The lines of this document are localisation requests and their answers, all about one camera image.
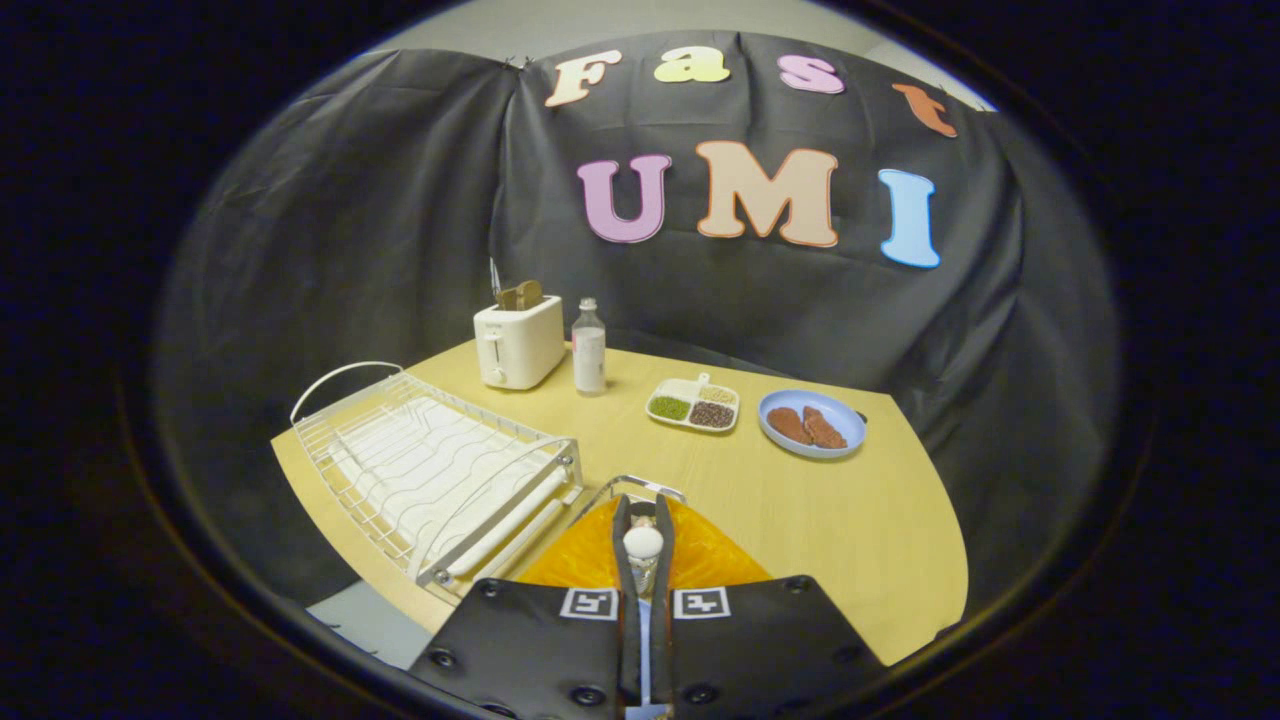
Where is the white toaster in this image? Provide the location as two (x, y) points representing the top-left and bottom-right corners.
(473, 295), (567, 391)

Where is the clear bottle with white label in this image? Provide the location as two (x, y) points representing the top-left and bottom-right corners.
(572, 297), (608, 397)

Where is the black backdrop cloth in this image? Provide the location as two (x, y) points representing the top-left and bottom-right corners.
(155, 30), (1121, 613)

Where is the blue plate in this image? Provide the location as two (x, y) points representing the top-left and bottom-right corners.
(757, 389), (867, 460)

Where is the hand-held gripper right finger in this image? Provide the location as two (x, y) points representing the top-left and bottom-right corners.
(645, 494), (887, 720)

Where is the white divided dish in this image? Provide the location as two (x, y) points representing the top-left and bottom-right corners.
(646, 373), (741, 435)

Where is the white wire dish rack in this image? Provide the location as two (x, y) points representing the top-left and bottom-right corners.
(290, 361), (584, 602)

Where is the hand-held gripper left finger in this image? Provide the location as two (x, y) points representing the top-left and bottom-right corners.
(408, 494), (646, 720)

